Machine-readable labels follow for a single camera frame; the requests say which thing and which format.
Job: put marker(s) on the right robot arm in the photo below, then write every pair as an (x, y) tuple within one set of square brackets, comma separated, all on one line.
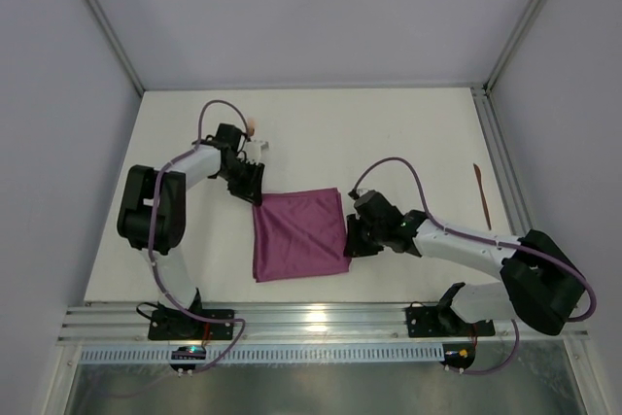
[(533, 280)]

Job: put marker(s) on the aluminium rail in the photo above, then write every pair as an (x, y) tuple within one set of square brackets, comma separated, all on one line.
[(279, 323), (512, 197)]

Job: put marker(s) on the right corner frame post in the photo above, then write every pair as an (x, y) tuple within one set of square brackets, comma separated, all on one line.
[(518, 34)]

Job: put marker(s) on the right controller board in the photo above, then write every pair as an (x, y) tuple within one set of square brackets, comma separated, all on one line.
[(458, 357)]

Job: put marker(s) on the corner frame post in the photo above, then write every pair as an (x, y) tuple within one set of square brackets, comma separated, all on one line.
[(518, 34), (113, 41)]

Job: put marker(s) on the controller board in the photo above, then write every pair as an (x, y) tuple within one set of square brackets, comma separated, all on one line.
[(187, 358), (458, 357)]

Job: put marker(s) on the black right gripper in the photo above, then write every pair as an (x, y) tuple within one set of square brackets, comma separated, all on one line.
[(360, 235)]

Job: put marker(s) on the left corner frame post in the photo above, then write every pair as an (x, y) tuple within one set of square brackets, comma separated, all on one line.
[(113, 41)]

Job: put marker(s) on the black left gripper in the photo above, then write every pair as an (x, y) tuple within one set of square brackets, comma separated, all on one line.
[(248, 182)]

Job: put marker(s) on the slotted grey cable duct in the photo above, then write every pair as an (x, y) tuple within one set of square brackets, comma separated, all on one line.
[(278, 353)]

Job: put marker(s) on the purple cloth napkin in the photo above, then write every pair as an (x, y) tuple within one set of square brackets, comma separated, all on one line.
[(299, 235)]

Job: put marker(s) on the aluminium right side rail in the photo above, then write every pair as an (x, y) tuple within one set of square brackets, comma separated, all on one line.
[(512, 197)]

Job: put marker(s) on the left controller board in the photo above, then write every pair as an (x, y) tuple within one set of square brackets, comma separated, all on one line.
[(187, 358)]

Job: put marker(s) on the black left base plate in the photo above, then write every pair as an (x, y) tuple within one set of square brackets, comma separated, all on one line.
[(172, 325)]

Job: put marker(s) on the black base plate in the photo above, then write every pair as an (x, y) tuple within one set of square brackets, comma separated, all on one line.
[(428, 321), (172, 325)]

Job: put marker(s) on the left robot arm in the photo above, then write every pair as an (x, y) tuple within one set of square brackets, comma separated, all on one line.
[(153, 213)]

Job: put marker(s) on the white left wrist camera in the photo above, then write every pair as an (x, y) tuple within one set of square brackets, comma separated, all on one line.
[(256, 150)]

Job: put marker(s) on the aluminium front rail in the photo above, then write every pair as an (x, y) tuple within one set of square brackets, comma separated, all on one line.
[(279, 323)]

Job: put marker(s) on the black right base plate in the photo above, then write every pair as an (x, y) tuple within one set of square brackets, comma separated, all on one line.
[(428, 321)]

